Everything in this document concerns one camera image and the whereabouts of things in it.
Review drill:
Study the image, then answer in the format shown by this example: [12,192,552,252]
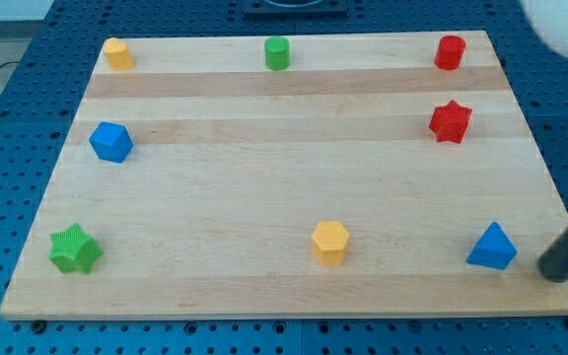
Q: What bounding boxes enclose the blue triangle block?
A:
[465,222,518,270]

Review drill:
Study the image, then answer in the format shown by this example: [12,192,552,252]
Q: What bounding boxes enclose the yellow hexagon block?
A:
[311,221,350,266]

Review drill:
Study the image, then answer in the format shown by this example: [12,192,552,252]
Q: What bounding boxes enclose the red star block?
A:
[429,100,472,144]

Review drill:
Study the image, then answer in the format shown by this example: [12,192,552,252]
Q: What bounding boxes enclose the red cylinder block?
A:
[434,35,466,71]

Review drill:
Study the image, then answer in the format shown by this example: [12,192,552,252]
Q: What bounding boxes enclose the wooden board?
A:
[0,31,568,320]

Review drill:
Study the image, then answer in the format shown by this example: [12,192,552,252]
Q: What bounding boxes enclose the green cylinder block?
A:
[264,35,290,71]

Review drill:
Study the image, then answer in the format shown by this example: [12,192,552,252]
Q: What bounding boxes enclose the blue cube block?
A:
[89,121,133,163]

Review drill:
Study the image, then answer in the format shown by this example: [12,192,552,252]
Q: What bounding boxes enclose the yellow heart block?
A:
[103,37,134,71]

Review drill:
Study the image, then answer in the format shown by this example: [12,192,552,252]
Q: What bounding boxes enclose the green star block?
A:
[48,223,104,274]

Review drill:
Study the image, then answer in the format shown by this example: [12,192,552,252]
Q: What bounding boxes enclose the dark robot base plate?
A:
[241,0,348,17]

